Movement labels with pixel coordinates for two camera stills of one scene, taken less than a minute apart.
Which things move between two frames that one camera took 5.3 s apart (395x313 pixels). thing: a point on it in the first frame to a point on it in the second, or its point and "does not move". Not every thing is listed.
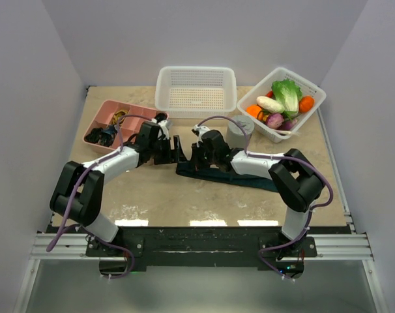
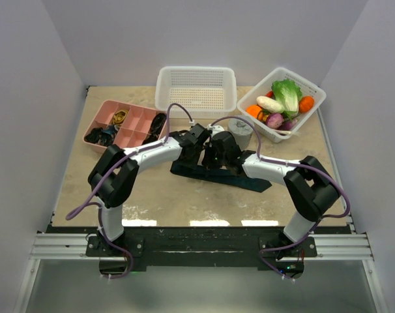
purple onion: x=274 y=120 does not move
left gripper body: x=161 y=151 to x=193 y=161
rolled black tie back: x=161 y=117 does not move
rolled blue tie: x=107 y=135 does not move
